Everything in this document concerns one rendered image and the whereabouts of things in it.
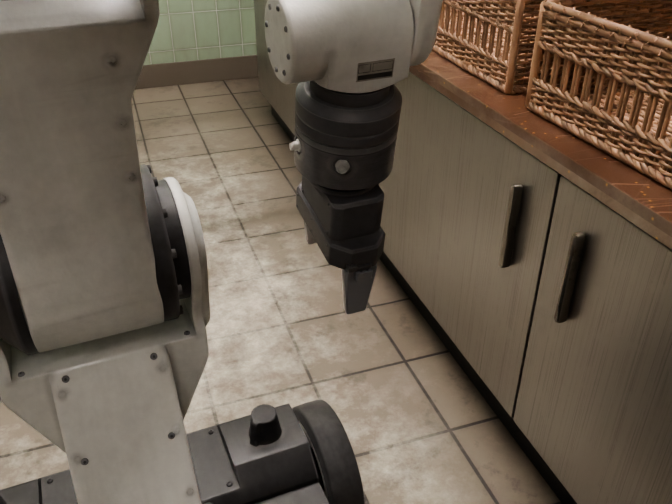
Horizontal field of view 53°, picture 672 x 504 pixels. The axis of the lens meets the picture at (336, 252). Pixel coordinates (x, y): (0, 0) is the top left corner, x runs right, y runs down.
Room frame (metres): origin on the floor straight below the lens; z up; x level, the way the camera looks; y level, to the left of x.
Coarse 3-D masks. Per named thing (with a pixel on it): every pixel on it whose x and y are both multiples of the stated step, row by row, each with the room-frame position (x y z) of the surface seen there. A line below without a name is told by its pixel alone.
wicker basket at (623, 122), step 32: (544, 0) 0.95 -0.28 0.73; (576, 0) 0.96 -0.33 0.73; (608, 0) 0.99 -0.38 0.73; (640, 0) 1.01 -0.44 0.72; (544, 32) 0.94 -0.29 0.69; (576, 32) 0.88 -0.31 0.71; (608, 32) 0.82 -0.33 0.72; (640, 32) 0.78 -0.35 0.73; (544, 64) 0.93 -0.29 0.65; (576, 64) 0.87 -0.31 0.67; (608, 64) 0.81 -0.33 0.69; (640, 64) 0.76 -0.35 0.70; (544, 96) 0.95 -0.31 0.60; (576, 96) 0.86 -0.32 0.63; (608, 96) 0.80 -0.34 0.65; (640, 96) 0.76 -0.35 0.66; (576, 128) 0.84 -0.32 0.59; (608, 128) 0.85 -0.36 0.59; (640, 128) 0.75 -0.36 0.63; (640, 160) 0.73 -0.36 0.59
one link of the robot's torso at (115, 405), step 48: (192, 240) 0.48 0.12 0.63; (192, 288) 0.48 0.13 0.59; (144, 336) 0.49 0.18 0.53; (192, 336) 0.49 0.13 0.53; (0, 384) 0.42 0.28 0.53; (48, 384) 0.43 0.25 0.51; (96, 384) 0.44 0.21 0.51; (144, 384) 0.45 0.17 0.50; (192, 384) 0.48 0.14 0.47; (48, 432) 0.43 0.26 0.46; (96, 432) 0.42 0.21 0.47; (144, 432) 0.43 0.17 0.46; (96, 480) 0.39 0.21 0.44; (144, 480) 0.40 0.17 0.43; (192, 480) 0.41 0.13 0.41
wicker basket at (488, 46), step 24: (456, 0) 1.20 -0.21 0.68; (480, 0) 1.12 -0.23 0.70; (504, 0) 1.05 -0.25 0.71; (528, 0) 1.01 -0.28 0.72; (456, 24) 1.44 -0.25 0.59; (480, 24) 1.11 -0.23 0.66; (504, 24) 1.04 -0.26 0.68; (528, 24) 1.01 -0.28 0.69; (648, 24) 1.08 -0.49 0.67; (456, 48) 1.18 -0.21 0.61; (480, 48) 1.10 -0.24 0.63; (504, 48) 1.04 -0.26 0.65; (528, 48) 1.02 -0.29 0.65; (480, 72) 1.09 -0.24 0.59; (504, 72) 1.03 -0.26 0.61; (528, 72) 1.02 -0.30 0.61
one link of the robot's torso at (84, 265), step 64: (0, 0) 0.42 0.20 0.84; (64, 0) 0.43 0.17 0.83; (128, 0) 0.44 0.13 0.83; (0, 64) 0.40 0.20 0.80; (64, 64) 0.42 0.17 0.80; (128, 64) 0.43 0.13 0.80; (0, 128) 0.40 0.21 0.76; (64, 128) 0.42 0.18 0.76; (128, 128) 0.44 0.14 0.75; (0, 192) 0.41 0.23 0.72; (64, 192) 0.42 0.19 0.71; (128, 192) 0.44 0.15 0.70; (0, 256) 0.42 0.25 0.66; (64, 256) 0.42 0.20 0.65; (128, 256) 0.44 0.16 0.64; (0, 320) 0.41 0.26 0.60; (64, 320) 0.42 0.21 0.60; (128, 320) 0.44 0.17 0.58
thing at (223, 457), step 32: (256, 416) 0.66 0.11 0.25; (288, 416) 0.69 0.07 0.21; (192, 448) 0.65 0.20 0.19; (224, 448) 0.65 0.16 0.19; (256, 448) 0.63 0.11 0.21; (288, 448) 0.63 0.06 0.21; (32, 480) 0.58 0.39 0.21; (64, 480) 0.60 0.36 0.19; (224, 480) 0.60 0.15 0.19; (256, 480) 0.59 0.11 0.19; (288, 480) 0.60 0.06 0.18; (320, 480) 0.66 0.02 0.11
